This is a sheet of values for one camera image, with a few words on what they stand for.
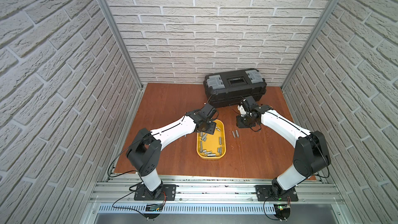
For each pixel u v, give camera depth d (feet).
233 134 3.09
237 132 3.10
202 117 2.14
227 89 3.12
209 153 2.81
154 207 2.33
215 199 2.42
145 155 1.46
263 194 2.42
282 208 2.32
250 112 2.12
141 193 2.39
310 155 1.46
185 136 1.91
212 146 2.85
